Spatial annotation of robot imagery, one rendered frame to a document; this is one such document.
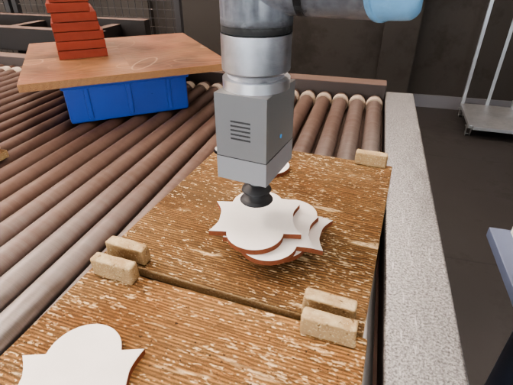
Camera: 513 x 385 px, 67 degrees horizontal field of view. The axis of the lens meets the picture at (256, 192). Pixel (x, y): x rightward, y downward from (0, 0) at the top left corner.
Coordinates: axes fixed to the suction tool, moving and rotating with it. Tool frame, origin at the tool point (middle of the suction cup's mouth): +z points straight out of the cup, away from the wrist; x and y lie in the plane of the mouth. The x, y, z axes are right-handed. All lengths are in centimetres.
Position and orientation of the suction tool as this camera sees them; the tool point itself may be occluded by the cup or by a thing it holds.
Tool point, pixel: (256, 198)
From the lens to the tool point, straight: 51.1
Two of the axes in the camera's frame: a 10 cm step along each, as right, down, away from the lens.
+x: 9.1, 2.2, -3.6
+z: 0.0, 8.5, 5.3
